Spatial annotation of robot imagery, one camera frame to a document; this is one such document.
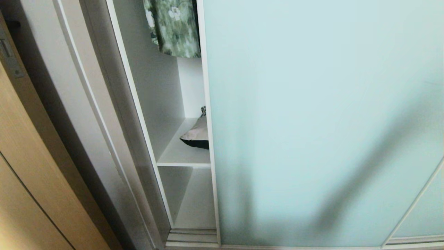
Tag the white wardrobe shelf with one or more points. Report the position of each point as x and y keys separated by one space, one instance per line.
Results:
x=185 y=149

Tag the white wardrobe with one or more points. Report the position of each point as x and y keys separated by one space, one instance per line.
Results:
x=152 y=104

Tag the pale green sliding wardrobe door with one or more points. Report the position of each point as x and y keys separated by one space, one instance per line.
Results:
x=312 y=121
x=425 y=211

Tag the wooden room door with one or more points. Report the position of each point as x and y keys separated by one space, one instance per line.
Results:
x=31 y=180

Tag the metal door lock plate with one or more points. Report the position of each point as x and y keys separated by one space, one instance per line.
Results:
x=8 y=52

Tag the folded grey black cloth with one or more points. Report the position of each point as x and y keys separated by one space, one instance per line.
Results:
x=199 y=136

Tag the green floral garment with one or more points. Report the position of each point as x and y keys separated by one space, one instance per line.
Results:
x=175 y=27

